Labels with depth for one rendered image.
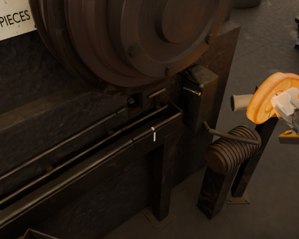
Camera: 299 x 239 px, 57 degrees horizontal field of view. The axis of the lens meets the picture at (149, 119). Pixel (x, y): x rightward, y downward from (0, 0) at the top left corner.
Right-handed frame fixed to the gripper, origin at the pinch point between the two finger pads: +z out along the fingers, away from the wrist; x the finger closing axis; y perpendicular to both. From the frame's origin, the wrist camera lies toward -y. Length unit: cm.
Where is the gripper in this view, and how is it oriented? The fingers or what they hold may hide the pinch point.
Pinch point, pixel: (271, 94)
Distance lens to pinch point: 85.5
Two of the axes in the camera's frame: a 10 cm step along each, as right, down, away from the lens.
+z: -5.7, -7.5, 3.4
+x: -8.0, 4.2, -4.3
